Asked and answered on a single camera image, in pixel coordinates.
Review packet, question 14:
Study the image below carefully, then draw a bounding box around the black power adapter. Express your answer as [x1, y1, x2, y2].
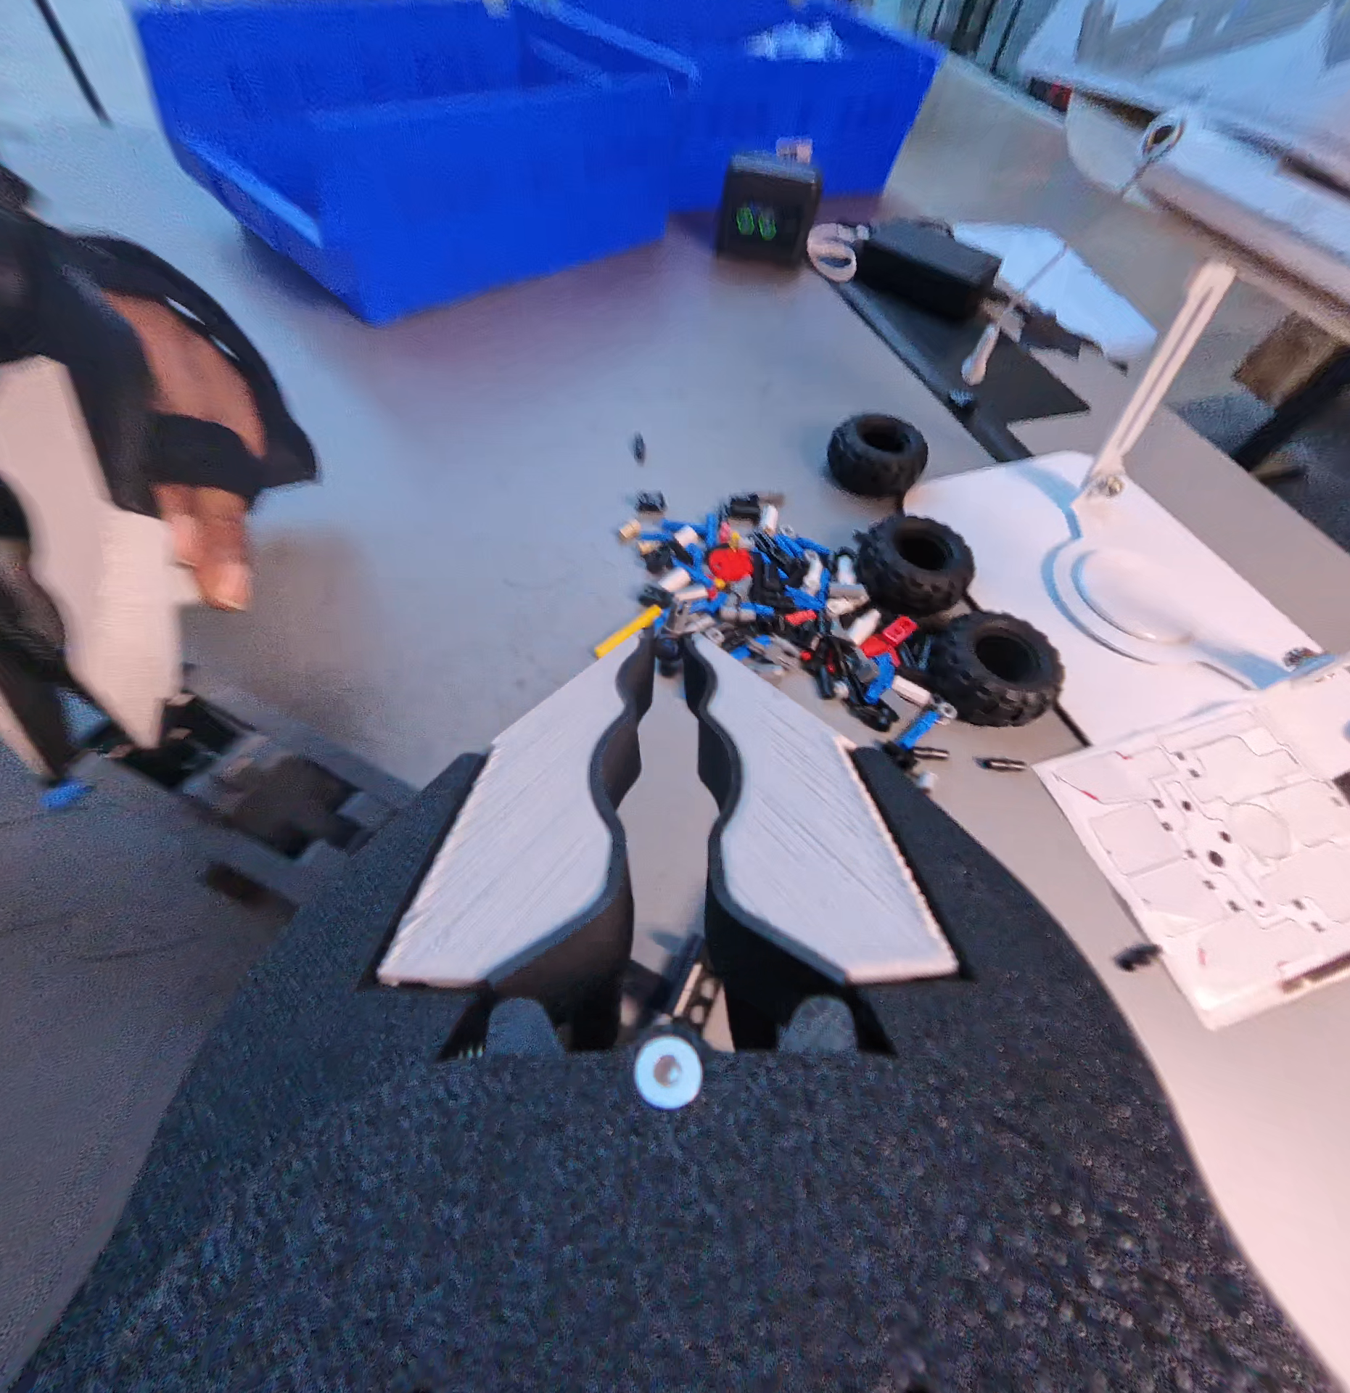
[854, 219, 1003, 320]

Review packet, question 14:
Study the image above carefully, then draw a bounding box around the person's left hand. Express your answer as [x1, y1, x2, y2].
[101, 294, 266, 612]

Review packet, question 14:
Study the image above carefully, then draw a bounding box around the toy instruction booklet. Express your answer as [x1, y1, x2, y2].
[1023, 0, 1350, 143]

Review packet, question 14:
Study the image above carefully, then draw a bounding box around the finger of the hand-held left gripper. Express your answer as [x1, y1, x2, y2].
[0, 360, 199, 755]
[0, 469, 80, 782]

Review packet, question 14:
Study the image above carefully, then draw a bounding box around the clear plastic bag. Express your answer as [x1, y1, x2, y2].
[745, 23, 846, 63]

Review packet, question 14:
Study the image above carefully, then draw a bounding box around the pile of small toy parts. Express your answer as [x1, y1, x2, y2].
[615, 493, 958, 764]

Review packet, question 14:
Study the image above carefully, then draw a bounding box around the white paper sheet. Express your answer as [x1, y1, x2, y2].
[952, 223, 1161, 361]

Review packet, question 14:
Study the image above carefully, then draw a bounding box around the black timer device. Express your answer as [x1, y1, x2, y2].
[716, 153, 822, 268]

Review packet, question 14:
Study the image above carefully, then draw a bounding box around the grey black toy chassis assembly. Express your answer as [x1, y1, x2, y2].
[37, 697, 730, 1052]

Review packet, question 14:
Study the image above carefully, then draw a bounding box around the black pole stand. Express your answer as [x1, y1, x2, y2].
[37, 0, 112, 124]

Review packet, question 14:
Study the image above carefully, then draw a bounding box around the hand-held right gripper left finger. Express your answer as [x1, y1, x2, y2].
[377, 634, 658, 989]

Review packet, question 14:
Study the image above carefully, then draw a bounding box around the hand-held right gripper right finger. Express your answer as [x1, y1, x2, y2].
[684, 634, 962, 986]

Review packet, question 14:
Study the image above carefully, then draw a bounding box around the yellow toy axle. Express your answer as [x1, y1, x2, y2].
[592, 604, 665, 662]

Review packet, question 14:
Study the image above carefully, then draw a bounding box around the grey desk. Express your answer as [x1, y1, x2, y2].
[0, 55, 1350, 1393]

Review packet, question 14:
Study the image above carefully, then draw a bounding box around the metal book stand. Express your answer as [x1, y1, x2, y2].
[904, 92, 1350, 764]

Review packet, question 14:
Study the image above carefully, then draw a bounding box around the black toy tyre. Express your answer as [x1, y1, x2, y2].
[925, 612, 1064, 729]
[856, 516, 974, 618]
[827, 414, 928, 499]

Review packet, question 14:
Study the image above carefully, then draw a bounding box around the white sticker sheet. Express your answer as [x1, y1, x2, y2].
[1034, 697, 1350, 1031]

